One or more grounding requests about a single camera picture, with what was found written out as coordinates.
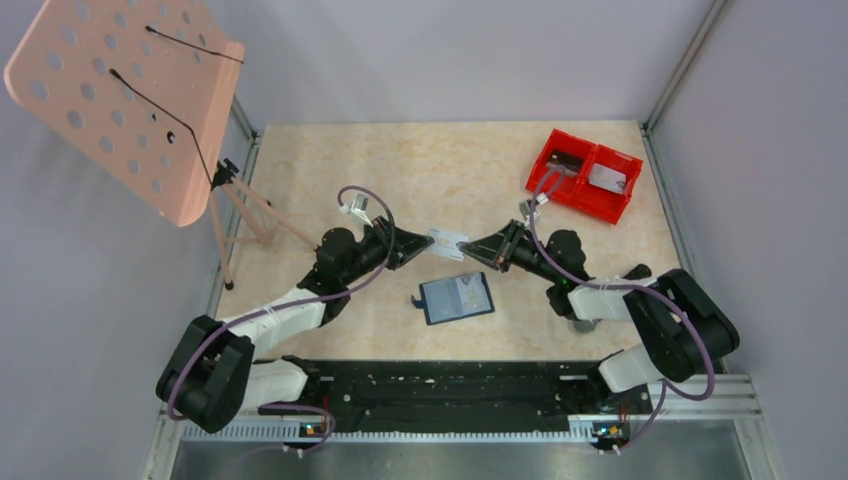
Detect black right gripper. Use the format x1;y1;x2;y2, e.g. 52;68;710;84
461;219;561;283

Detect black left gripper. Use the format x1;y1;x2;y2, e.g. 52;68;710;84
341;215;434;286

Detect blue leather card holder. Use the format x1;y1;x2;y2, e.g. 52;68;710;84
410;272;496;326

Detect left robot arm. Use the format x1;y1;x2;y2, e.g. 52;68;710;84
155;216;434;433

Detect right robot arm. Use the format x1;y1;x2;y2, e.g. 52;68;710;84
459;220;740;412

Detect silver card in right bin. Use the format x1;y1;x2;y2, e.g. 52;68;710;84
588;163;627;195

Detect red double bin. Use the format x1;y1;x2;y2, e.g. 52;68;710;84
525;129;643;225

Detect black microphone grey head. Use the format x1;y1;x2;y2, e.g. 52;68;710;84
571;319;600;334

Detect pink music stand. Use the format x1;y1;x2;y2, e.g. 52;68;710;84
3;0;325;291

